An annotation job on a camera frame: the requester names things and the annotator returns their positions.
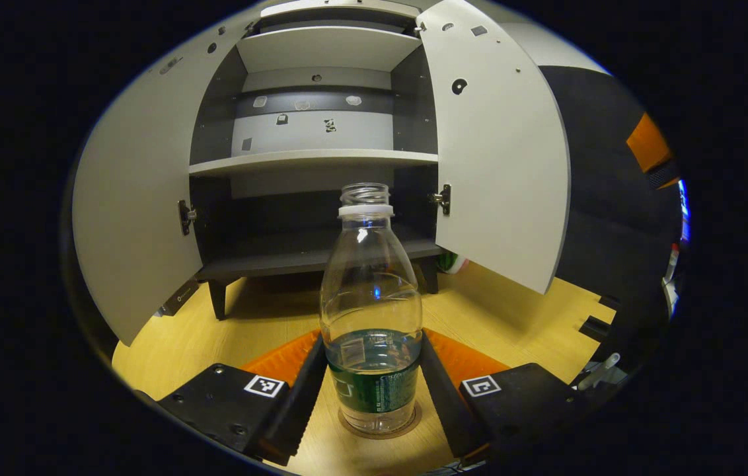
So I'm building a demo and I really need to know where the green white striped object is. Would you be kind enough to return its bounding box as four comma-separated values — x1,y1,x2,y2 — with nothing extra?
439,251,469,275

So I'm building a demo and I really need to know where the white cabinet drawer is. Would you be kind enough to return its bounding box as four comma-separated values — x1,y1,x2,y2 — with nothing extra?
260,0,422,19

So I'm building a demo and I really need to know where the dark flat box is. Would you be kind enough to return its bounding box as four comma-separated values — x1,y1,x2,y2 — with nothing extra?
156,281,200,317

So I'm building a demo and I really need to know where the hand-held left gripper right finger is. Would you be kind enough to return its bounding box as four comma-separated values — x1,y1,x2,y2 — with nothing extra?
419,327,603,463

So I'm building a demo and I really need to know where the white cabinet dark frame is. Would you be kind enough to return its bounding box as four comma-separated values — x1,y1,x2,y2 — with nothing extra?
188,0,454,321

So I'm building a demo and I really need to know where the bright blue screen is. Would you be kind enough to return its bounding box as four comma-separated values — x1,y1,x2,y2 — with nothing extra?
678,178,692,245

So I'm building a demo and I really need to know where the cabinet door with camera sticker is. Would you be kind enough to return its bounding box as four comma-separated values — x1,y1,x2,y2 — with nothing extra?
72,17,262,346

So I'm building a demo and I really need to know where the white grey tool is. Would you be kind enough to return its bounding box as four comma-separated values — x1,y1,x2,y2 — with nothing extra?
576,352,629,391

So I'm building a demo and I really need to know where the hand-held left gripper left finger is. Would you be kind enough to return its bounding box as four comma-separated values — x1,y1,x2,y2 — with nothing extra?
156,329,330,467

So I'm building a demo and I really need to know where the cabinet door with headphones sticker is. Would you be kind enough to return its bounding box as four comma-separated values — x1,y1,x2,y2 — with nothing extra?
416,0,572,295

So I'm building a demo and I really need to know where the clear plastic bottle green label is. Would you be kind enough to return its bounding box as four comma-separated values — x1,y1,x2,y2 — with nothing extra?
319,183,424,435

